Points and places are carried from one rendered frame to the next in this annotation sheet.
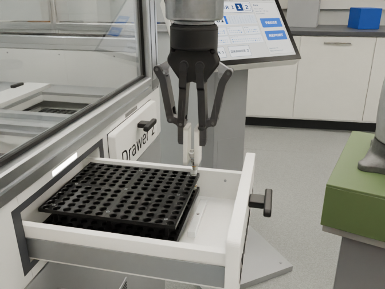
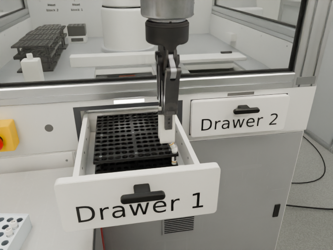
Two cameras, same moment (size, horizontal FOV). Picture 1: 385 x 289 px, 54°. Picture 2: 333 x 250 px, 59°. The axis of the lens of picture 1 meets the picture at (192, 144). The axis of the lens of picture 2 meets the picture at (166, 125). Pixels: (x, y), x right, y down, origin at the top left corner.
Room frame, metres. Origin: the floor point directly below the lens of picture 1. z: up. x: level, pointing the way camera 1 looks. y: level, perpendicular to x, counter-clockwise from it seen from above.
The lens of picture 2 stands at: (0.41, -0.49, 1.23)
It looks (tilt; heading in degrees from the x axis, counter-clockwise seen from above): 27 degrees down; 68
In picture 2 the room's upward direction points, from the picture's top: straight up
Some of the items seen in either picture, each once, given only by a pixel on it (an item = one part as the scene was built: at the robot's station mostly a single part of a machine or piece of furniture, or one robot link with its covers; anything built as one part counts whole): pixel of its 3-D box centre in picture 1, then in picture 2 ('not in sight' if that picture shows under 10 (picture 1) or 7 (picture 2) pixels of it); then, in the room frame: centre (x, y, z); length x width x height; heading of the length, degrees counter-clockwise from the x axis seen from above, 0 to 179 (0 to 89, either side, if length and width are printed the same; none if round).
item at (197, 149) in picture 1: (197, 144); (167, 127); (0.61, -0.01, 0.97); 0.03 x 0.01 x 0.07; 168
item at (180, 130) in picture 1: (177, 128); not in sight; (0.61, 0.03, 0.99); 0.03 x 0.01 x 0.05; 78
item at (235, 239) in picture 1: (242, 216); (141, 196); (0.53, -0.08, 0.87); 0.29 x 0.02 x 0.11; 167
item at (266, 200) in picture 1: (260, 201); (142, 192); (0.52, -0.11, 0.91); 0.07 x 0.04 x 0.01; 167
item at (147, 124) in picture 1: (145, 124); (244, 109); (0.89, 0.12, 0.91); 0.07 x 0.04 x 0.01; 167
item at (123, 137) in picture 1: (136, 135); (239, 115); (0.90, 0.14, 0.87); 0.29 x 0.02 x 0.11; 167
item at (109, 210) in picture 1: (127, 204); (133, 144); (0.57, 0.11, 0.87); 0.22 x 0.18 x 0.06; 77
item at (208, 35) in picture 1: (193, 53); (167, 46); (0.61, 0.00, 1.12); 0.08 x 0.07 x 0.09; 78
